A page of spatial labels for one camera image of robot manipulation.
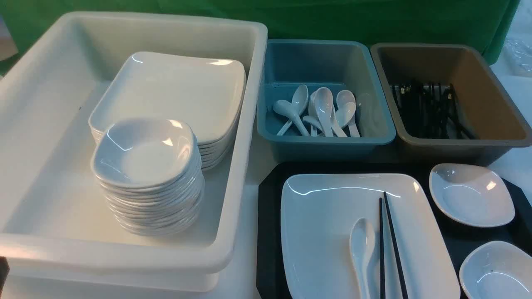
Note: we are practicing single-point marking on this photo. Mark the white ceramic soup spoon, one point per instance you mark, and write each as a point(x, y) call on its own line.
point(362, 243)

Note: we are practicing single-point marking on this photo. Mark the teal plastic bin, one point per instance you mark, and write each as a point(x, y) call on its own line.
point(337, 65)

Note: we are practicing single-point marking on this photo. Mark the large white plastic tub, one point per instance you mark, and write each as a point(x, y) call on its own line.
point(55, 224)

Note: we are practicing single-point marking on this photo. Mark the white spoon in bin right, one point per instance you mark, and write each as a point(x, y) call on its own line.
point(345, 115)

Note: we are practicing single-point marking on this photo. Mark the green cloth backdrop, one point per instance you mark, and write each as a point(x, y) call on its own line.
point(480, 24)

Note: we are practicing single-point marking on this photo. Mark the brown plastic bin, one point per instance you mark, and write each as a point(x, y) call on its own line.
point(486, 106)

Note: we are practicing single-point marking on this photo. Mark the pile of black chopsticks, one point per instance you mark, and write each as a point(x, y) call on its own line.
point(431, 111)

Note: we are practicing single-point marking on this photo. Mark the stack of white square plates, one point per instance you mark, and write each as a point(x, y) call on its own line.
point(205, 93)

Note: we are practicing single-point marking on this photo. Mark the white spoon in bin centre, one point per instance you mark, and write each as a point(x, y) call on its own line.
point(323, 103)

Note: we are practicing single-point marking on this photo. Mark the black serving tray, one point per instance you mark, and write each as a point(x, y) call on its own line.
point(460, 239)

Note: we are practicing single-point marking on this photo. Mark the large white rice plate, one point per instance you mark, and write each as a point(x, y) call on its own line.
point(318, 212)

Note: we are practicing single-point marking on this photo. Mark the white small dish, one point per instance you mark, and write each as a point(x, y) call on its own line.
point(471, 195)
point(497, 270)

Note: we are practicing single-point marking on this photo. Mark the stack of white small bowls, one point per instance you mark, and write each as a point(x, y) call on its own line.
point(150, 172)

